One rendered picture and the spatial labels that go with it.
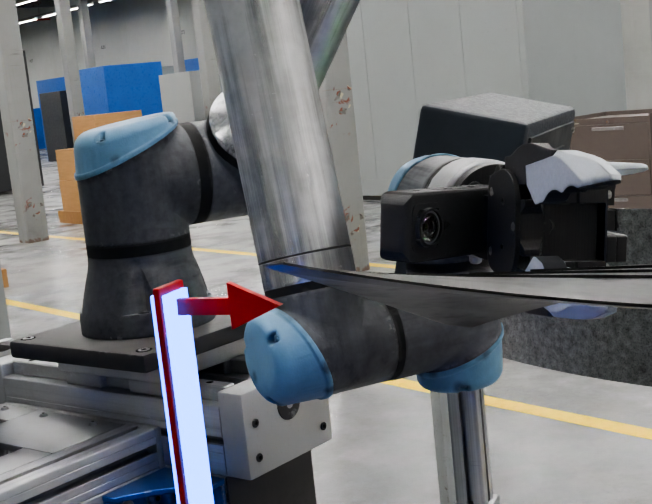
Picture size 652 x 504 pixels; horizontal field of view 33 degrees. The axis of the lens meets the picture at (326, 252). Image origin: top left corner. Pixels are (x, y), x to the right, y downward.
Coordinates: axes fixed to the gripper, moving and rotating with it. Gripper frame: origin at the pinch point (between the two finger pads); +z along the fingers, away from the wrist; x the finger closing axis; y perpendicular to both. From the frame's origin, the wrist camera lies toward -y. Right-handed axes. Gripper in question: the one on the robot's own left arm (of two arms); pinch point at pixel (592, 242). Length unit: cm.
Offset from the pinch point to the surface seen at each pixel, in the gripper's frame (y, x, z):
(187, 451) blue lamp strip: -23.1, 9.9, 1.4
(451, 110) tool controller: 8.6, -7.5, -46.3
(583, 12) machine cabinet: 465, -103, -921
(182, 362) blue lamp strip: -23.2, 5.4, 1.0
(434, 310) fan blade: -9.7, 3.3, 1.0
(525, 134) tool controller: 14.6, -5.2, -42.1
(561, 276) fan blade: -8.5, -0.4, 13.7
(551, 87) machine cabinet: 422, -31, -896
